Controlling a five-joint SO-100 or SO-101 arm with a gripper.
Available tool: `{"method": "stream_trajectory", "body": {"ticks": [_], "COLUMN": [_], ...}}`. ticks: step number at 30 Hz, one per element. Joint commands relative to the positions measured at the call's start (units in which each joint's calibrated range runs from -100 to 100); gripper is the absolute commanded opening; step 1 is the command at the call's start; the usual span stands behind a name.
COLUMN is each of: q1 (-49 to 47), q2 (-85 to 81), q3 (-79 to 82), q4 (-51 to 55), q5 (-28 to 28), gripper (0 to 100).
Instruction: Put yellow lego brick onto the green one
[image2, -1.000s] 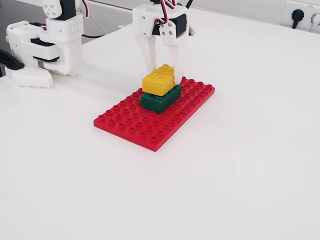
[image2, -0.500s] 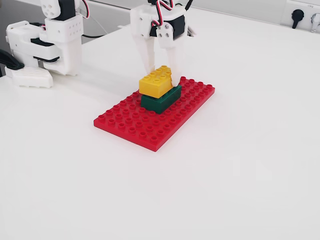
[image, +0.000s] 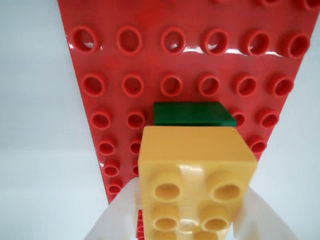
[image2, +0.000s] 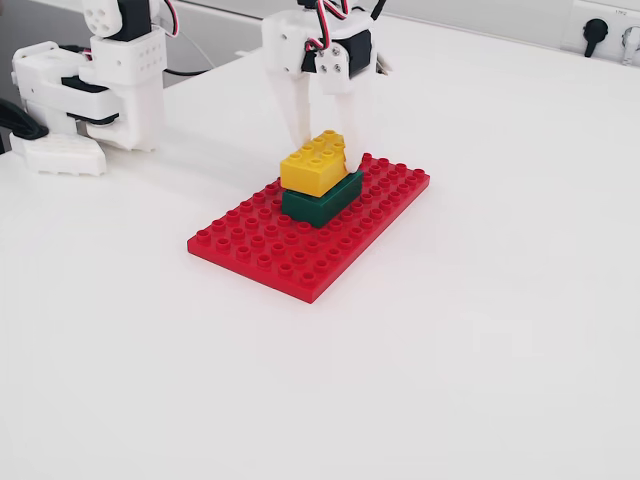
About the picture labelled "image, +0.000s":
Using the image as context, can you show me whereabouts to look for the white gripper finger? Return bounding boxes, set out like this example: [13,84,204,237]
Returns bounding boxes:
[83,176,143,240]
[233,186,299,240]

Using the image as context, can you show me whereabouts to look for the yellow lego brick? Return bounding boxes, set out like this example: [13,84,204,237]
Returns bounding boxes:
[137,125,258,240]

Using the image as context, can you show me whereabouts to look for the green lego brick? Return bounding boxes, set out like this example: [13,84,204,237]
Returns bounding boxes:
[152,101,237,128]

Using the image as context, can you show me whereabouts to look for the red lego baseplate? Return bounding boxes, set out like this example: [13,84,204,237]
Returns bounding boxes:
[56,0,320,240]

